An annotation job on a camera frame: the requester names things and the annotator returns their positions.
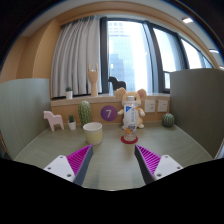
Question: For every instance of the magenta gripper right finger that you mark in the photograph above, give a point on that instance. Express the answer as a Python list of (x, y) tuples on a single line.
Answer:
[(153, 166)]

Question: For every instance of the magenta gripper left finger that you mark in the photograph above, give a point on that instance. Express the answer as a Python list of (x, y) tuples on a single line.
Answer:
[(73, 167)]

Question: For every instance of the clear plastic water bottle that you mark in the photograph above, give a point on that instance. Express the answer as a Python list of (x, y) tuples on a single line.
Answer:
[(130, 119)]

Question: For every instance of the red round coaster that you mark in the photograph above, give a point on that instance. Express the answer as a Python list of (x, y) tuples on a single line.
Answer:
[(123, 140)]

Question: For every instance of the pale yellow cup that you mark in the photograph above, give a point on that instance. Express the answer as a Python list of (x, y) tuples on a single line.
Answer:
[(93, 133)]

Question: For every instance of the small plant in white pot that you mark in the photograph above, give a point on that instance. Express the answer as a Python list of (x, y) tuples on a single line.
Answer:
[(71, 122)]

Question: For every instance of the round green cactus ornament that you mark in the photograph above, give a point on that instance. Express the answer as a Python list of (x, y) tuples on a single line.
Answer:
[(168, 120)]

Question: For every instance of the pink toy horse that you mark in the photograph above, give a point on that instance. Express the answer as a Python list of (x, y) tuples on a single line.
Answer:
[(53, 120)]

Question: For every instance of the tall green cactus ornament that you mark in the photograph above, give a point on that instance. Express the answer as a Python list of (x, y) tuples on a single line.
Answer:
[(84, 111)]

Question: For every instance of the purple number seven sign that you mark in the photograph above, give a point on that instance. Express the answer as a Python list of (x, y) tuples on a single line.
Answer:
[(108, 113)]

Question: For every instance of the small plant on windowsill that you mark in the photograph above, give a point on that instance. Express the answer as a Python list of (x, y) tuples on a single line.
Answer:
[(69, 93)]

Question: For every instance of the yellow plush mouse toy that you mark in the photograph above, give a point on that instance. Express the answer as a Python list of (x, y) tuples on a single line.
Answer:
[(139, 96)]

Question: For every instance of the left green partition panel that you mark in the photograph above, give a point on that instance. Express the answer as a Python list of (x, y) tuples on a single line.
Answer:
[(22, 106)]

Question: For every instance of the green partition panel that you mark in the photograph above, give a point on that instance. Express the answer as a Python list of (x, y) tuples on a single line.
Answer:
[(197, 102), (22, 106)]

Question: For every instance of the right green partition panel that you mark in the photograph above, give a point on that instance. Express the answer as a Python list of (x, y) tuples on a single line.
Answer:
[(197, 102)]

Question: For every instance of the dark animal figurine on sill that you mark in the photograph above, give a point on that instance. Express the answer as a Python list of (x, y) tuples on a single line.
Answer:
[(116, 83)]

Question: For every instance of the wooden hand sculpture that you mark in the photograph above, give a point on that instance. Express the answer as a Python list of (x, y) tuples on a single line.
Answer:
[(93, 79)]

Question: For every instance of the grey curtain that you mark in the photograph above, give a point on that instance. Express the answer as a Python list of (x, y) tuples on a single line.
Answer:
[(77, 47)]

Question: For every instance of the white wall socket left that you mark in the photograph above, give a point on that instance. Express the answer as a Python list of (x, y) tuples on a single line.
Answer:
[(150, 106)]

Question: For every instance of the white wall socket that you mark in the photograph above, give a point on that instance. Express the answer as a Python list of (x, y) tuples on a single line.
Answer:
[(150, 106), (162, 105)]

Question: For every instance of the white wall socket right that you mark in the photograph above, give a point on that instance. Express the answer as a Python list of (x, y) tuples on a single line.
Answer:
[(162, 105)]

